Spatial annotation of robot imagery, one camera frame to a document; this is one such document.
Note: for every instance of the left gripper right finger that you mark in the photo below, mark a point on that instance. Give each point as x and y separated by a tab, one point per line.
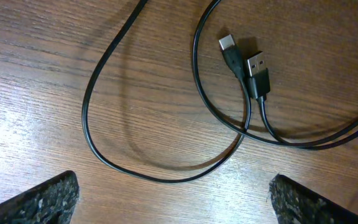
294	203

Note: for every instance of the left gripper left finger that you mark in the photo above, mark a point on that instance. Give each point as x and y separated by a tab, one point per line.
52	201

